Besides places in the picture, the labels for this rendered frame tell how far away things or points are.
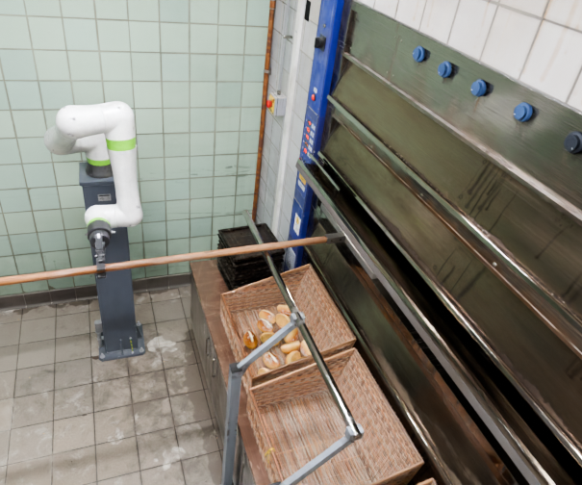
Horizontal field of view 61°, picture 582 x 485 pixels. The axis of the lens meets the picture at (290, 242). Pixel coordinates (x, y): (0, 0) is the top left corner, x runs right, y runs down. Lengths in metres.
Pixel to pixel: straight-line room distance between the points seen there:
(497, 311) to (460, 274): 0.17
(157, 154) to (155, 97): 0.35
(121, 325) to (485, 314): 2.17
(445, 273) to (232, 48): 1.87
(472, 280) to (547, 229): 0.31
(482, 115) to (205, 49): 1.82
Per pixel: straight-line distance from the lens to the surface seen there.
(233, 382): 1.94
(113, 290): 2.91
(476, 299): 1.53
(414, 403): 1.92
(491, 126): 1.46
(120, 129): 2.08
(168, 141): 3.08
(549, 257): 1.32
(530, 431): 1.43
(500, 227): 1.41
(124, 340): 3.19
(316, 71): 2.33
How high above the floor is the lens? 2.41
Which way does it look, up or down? 35 degrees down
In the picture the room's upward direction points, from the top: 8 degrees clockwise
